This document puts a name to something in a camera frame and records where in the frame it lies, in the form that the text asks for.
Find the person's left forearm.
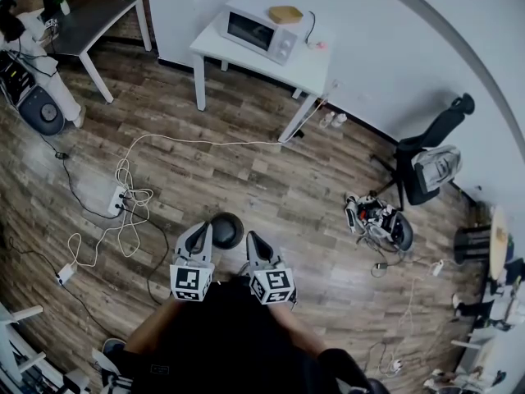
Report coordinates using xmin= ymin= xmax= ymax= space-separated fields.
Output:
xmin=122 ymin=300 xmax=181 ymax=355

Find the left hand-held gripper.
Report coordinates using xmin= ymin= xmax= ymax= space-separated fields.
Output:
xmin=169 ymin=221 xmax=215 ymax=303

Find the dark-top table with white legs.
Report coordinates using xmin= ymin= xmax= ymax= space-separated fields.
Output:
xmin=39 ymin=0 xmax=153 ymax=104

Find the long white power strip cord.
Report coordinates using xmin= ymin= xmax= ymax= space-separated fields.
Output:
xmin=116 ymin=96 xmax=329 ymax=192

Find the white power strip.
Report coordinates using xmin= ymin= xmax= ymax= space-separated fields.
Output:
xmin=107 ymin=186 xmax=127 ymax=216

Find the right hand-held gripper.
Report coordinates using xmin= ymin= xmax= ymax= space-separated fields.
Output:
xmin=245 ymin=231 xmax=298 ymax=306

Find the long curved black cable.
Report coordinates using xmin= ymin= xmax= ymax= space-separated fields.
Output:
xmin=121 ymin=207 xmax=170 ymax=305

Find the looped white adapter cable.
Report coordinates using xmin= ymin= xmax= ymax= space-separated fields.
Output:
xmin=67 ymin=166 xmax=155 ymax=268

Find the white power adapter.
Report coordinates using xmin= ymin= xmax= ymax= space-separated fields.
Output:
xmin=56 ymin=263 xmax=79 ymax=286

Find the white microwave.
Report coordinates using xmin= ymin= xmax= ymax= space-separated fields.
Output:
xmin=219 ymin=4 xmax=299 ymax=66

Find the thin black cable with brick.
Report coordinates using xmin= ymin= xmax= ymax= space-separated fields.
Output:
xmin=7 ymin=236 xmax=124 ymax=340

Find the black cable with small adapter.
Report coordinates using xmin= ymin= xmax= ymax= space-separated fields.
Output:
xmin=40 ymin=133 xmax=120 ymax=221

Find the black mesh waste bin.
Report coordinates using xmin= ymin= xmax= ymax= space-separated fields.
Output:
xmin=209 ymin=212 xmax=244 ymax=250

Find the black slatted stool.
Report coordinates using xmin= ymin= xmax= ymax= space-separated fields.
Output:
xmin=454 ymin=226 xmax=493 ymax=264

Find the grey backpack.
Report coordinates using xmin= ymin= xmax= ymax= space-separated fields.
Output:
xmin=412 ymin=144 xmax=463 ymax=195

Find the person's black clothing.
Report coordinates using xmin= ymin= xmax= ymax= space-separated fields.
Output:
xmin=92 ymin=277 xmax=378 ymax=394

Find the round wooden table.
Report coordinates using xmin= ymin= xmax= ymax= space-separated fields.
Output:
xmin=489 ymin=205 xmax=512 ymax=281

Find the black office chair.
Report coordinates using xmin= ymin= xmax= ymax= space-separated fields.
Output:
xmin=371 ymin=93 xmax=476 ymax=211

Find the person's right forearm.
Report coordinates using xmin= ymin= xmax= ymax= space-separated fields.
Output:
xmin=272 ymin=301 xmax=329 ymax=359

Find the grey round machine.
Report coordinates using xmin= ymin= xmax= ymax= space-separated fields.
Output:
xmin=18 ymin=86 xmax=66 ymax=136

